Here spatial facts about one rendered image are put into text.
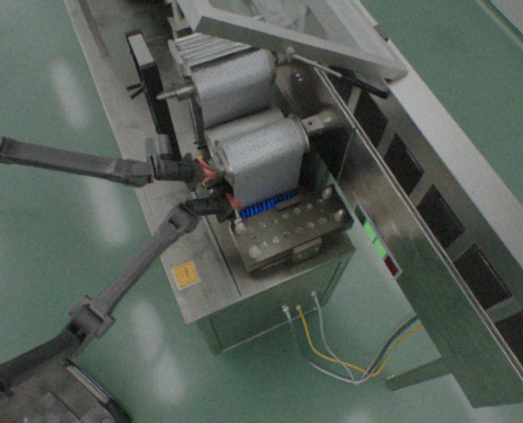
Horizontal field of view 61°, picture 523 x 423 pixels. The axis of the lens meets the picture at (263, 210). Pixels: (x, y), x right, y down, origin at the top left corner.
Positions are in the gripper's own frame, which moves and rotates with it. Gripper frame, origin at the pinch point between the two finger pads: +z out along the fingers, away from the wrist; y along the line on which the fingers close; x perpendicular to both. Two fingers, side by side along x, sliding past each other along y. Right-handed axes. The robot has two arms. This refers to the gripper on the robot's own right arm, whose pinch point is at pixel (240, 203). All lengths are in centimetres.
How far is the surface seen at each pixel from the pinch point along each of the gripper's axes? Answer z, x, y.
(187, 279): -14.6, -25.9, 12.5
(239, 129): -1.3, 17.3, -17.1
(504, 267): 0, 62, 59
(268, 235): 6.2, -1.9, 12.9
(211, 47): -12.1, 34.3, -33.7
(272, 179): 6.0, 12.7, 0.3
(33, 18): 1, -124, -261
